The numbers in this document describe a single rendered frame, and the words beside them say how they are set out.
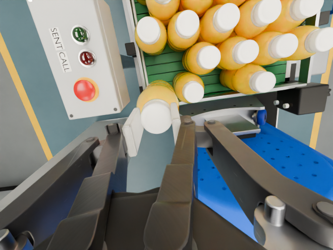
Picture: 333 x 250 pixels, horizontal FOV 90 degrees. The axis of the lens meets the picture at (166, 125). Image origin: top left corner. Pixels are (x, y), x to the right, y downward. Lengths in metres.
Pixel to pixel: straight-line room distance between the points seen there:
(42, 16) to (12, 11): 1.44
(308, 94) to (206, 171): 0.32
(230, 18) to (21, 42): 1.60
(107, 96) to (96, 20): 0.12
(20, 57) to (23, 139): 0.71
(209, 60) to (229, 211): 0.25
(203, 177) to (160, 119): 0.18
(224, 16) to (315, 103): 0.33
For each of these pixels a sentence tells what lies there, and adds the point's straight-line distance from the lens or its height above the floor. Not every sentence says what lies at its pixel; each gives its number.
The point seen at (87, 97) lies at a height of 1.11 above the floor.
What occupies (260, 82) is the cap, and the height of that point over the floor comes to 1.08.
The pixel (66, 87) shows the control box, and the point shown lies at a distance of 0.35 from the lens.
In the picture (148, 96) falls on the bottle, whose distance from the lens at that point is 0.23.
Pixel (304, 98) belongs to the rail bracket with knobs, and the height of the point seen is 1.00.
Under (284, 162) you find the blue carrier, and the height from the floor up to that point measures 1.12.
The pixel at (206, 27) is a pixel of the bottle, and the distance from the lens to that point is 0.37.
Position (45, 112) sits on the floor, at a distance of 1.78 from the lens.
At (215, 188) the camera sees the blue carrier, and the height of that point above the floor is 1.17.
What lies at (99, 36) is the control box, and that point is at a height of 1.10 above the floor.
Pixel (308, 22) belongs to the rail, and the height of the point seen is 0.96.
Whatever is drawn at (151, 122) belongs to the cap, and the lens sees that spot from 0.20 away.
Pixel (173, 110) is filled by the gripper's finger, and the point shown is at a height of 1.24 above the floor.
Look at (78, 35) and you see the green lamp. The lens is 0.32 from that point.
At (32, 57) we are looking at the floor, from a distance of 1.73.
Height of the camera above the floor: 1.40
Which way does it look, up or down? 70 degrees down
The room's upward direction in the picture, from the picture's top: 178 degrees clockwise
